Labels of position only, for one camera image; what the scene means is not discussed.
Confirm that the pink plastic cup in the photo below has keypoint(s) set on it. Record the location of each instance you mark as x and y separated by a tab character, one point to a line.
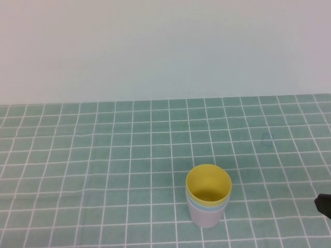
205	219

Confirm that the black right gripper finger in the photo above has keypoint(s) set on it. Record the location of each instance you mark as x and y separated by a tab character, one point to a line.
325	204

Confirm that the light blue plastic cup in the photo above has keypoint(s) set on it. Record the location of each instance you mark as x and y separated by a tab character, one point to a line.
204	206

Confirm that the green checked tablecloth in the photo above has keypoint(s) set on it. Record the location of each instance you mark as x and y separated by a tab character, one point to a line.
116	155

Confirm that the yellow plastic cup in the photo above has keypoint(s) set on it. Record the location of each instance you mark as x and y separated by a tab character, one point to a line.
207	178

